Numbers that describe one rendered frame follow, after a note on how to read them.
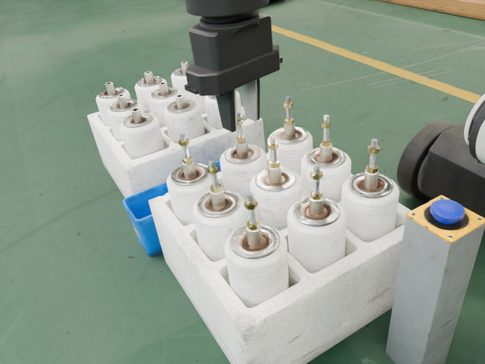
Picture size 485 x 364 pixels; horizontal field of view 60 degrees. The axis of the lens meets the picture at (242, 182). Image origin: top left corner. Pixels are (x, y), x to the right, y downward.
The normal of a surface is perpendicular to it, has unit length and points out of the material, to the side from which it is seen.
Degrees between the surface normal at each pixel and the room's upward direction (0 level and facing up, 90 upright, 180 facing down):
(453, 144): 45
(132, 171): 90
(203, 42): 90
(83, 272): 0
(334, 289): 90
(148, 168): 90
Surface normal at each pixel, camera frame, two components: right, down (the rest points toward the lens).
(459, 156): -0.69, -0.33
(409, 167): -0.85, 0.11
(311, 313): 0.51, 0.44
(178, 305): -0.10, -0.82
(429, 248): -0.86, 0.36
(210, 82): -0.07, 0.57
